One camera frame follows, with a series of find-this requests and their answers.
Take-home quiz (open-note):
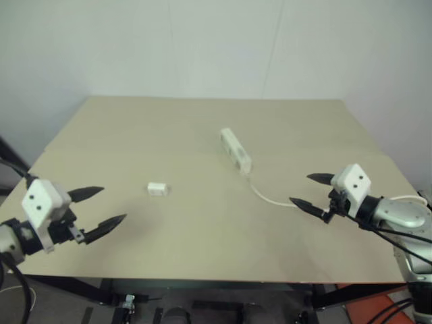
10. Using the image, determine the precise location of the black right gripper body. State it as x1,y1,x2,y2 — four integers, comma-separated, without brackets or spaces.
321,188,352,224

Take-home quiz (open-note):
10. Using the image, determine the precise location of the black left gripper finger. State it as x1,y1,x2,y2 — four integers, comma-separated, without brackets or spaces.
82,213,128,246
67,186,105,205

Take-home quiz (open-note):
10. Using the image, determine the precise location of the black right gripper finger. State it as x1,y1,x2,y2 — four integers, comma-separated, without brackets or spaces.
289,197,330,219
306,172,335,185

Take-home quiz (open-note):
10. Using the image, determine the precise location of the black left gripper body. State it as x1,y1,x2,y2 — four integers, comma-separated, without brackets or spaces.
46,208,85,246

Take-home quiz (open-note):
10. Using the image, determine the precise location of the white plug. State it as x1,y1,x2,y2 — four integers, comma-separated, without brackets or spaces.
146,182,169,197

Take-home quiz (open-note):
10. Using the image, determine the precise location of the white power strip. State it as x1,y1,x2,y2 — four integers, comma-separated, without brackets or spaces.
219,128,252,176

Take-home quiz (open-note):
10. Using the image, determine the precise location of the orange floor mat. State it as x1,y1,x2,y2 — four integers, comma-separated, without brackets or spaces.
335,282,418,324

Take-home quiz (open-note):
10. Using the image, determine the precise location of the dark rounded shape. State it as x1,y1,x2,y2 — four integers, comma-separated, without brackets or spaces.
163,306,190,324

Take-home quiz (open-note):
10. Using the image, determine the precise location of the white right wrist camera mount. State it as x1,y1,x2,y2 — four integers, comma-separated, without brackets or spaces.
330,163,372,217

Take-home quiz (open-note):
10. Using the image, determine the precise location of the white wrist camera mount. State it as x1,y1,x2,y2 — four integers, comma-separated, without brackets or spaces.
330,163,372,217
21,178,72,254

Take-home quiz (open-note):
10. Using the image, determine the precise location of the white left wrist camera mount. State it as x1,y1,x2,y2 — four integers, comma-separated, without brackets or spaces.
21,178,72,254

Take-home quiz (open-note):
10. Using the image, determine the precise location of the white power cable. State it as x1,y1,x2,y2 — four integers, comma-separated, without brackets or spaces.
247,173,302,209

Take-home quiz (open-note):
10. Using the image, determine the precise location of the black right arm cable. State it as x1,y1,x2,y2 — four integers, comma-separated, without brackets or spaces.
349,214,432,261

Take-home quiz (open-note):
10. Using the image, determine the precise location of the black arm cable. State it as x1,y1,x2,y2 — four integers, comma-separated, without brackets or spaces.
349,214,432,261
0,251,36,324

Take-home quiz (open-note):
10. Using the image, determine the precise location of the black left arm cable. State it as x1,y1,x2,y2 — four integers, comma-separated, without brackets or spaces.
0,251,36,324

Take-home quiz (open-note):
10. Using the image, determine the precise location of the thin white floor cable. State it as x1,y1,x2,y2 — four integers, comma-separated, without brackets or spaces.
0,286,37,315

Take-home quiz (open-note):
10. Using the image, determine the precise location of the black table frame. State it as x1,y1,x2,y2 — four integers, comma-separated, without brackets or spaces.
23,273,408,324

